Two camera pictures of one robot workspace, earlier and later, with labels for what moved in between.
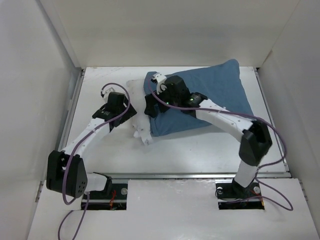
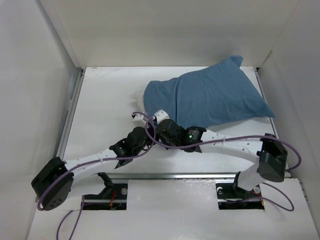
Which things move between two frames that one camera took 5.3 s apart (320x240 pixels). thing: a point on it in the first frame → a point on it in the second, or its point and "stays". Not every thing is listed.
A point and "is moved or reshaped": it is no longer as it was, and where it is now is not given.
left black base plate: x=114 y=198 stays
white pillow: x=140 y=119 is moved or reshaped
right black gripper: x=150 y=109 → x=161 y=138
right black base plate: x=228 y=190 stays
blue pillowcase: x=220 y=84 is moved or reshaped
